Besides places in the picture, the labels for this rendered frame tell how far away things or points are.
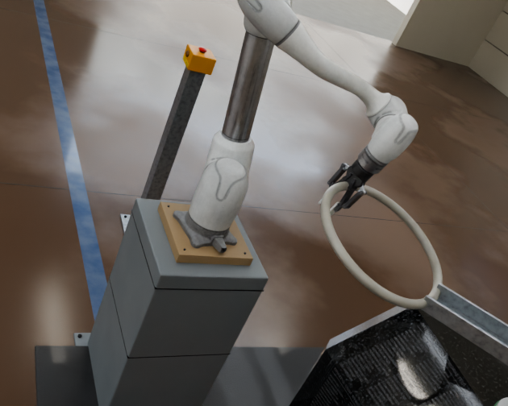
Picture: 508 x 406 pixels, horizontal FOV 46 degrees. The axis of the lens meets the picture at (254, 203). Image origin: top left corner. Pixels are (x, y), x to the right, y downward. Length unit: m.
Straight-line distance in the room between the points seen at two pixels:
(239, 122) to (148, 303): 0.67
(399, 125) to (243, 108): 0.52
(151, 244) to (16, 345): 0.88
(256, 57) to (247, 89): 0.11
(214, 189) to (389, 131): 0.57
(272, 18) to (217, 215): 0.65
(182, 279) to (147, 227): 0.24
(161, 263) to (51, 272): 1.12
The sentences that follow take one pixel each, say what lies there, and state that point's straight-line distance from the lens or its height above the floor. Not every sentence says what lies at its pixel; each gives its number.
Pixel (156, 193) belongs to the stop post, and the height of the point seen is 0.28.
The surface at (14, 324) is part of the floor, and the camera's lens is 2.75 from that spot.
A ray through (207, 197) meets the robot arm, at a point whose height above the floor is 1.00.
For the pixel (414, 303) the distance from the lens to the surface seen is 1.87.
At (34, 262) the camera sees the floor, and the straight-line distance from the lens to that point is 3.03.
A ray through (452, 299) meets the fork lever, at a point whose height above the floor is 1.07.
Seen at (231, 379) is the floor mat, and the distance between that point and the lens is 2.80.
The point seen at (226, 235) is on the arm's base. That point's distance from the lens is 2.08.
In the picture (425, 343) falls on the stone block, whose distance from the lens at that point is 2.17.
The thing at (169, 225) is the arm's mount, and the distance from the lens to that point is 2.06.
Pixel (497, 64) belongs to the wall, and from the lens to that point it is 10.49.
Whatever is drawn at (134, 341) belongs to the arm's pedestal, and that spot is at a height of 0.48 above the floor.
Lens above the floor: 2.04
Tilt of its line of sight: 31 degrees down
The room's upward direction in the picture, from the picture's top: 25 degrees clockwise
